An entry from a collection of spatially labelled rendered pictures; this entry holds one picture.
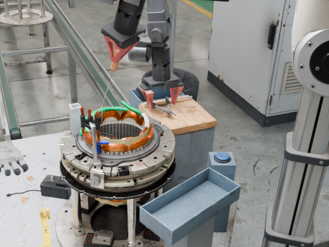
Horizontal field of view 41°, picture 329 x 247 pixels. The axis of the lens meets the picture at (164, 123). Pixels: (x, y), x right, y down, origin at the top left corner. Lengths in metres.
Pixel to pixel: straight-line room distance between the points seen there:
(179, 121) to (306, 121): 0.46
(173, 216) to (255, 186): 1.90
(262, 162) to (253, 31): 1.05
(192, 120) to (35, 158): 0.66
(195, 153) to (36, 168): 0.61
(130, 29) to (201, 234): 0.53
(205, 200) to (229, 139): 2.28
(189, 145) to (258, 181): 1.63
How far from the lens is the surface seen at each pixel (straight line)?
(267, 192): 2.93
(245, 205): 2.80
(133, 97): 1.57
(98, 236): 1.32
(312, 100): 1.05
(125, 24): 1.04
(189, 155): 1.45
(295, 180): 1.15
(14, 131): 2.01
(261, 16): 3.50
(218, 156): 1.28
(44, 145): 1.83
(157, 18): 1.31
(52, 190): 1.54
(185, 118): 1.42
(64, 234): 1.39
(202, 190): 1.18
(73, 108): 1.22
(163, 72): 1.37
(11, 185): 1.64
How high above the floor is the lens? 1.75
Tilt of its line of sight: 29 degrees down
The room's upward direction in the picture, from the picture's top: 3 degrees clockwise
